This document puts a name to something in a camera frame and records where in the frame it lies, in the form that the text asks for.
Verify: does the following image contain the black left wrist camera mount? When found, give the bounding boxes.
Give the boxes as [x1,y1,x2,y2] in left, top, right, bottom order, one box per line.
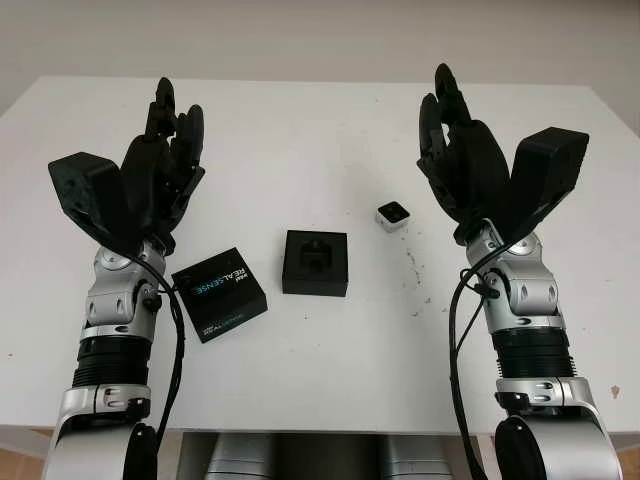
[48,152,126,246]

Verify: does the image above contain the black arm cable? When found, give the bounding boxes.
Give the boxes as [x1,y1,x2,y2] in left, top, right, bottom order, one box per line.
[119,244,187,480]
[447,234,526,480]

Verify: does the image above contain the silver robot torso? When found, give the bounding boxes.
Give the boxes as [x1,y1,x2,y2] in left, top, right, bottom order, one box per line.
[207,433,441,480]

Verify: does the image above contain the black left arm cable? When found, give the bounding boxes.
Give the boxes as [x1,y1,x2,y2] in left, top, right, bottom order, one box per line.
[119,244,187,480]

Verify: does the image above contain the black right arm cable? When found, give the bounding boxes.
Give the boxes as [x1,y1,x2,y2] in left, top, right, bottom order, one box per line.
[447,234,526,480]

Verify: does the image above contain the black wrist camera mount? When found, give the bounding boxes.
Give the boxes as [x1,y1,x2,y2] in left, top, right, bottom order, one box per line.
[48,152,126,246]
[499,130,590,236]

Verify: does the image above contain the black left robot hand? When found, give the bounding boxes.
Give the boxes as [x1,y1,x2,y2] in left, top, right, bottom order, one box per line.
[110,76,207,254]

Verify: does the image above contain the black RealSense box lid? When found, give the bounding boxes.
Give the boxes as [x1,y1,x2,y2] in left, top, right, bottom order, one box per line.
[170,245,270,345]

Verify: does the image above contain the black camera box base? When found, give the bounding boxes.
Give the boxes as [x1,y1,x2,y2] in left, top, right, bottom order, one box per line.
[281,229,349,296]

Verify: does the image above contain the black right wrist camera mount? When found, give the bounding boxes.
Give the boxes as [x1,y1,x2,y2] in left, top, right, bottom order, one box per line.
[499,130,590,236]

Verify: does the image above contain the small silver depth camera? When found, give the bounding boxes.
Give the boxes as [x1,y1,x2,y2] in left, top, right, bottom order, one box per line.
[373,200,412,233]

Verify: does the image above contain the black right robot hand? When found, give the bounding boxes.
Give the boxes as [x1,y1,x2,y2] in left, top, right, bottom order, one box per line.
[416,63,515,236]

